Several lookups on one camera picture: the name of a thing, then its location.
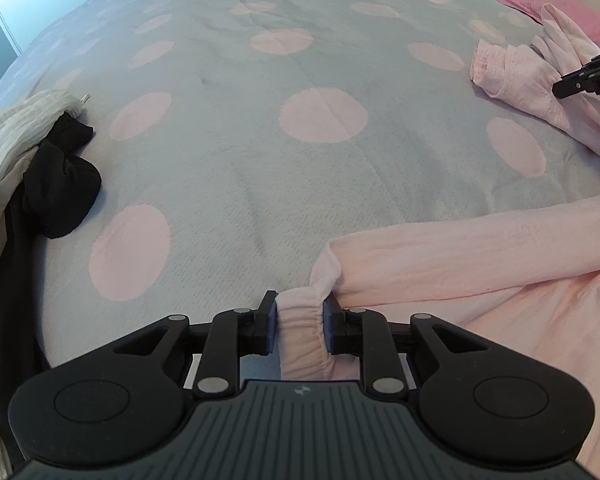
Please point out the grey pink-dotted blanket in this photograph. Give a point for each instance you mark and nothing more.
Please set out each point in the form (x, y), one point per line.
(260, 170)

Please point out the dark pink pillow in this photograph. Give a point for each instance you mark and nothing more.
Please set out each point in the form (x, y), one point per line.
(575, 12)

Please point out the black cloth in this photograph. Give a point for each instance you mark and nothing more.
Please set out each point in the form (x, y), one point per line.
(62, 180)

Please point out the light pink shirt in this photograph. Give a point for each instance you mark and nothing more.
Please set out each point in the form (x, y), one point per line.
(480, 270)

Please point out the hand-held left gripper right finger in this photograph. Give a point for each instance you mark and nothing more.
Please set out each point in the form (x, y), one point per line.
(330, 325)

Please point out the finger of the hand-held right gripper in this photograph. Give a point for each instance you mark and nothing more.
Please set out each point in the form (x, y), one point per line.
(572, 85)

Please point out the white cloth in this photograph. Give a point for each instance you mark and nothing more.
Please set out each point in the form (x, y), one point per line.
(15, 125)

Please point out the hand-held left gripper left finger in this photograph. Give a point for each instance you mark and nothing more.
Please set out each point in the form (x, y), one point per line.
(268, 322)

